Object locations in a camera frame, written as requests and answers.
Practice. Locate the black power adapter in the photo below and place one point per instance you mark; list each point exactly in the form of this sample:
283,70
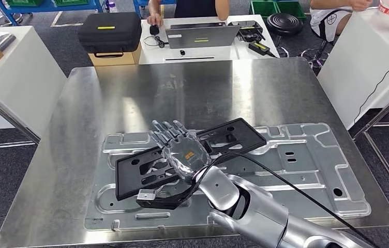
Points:
259,48

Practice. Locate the person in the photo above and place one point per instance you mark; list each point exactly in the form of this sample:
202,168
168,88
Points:
324,20
194,8

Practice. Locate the green plastic bin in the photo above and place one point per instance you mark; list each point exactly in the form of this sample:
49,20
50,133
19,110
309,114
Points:
263,7
294,8

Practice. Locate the white desk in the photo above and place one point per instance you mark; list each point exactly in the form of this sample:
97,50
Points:
249,56

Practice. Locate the white table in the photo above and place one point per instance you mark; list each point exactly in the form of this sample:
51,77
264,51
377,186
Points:
355,68
26,82

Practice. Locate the black plastic plate part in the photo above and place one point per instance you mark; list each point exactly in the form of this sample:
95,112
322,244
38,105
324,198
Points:
129,181

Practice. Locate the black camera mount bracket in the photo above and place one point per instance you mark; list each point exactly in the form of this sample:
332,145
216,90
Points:
160,204

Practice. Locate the black computer mouse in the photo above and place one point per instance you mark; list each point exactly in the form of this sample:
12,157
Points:
154,30

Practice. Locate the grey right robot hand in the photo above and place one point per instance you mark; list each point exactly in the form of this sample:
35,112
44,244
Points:
187,154

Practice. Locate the black round stool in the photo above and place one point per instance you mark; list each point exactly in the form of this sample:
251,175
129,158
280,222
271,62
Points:
285,24

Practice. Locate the steel bench frame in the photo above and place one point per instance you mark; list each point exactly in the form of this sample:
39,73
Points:
383,111
6,116

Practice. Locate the person's hand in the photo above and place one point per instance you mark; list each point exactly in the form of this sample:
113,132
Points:
155,20

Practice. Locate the black hard carrying case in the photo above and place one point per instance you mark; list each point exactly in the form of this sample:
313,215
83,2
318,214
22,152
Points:
108,34

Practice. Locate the stamped sheet metal panel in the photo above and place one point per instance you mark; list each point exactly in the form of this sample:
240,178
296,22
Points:
300,161

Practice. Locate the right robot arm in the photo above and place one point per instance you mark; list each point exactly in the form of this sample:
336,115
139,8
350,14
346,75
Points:
259,215

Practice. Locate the blue metal shelf rack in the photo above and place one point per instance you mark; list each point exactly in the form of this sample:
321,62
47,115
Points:
47,7

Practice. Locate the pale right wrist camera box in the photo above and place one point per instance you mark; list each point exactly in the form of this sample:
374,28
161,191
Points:
146,195

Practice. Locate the grey laptop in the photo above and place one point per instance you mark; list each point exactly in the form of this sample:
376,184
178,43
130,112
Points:
201,37

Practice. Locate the steel workbench table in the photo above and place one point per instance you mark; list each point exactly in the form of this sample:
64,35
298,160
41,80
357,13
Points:
146,89

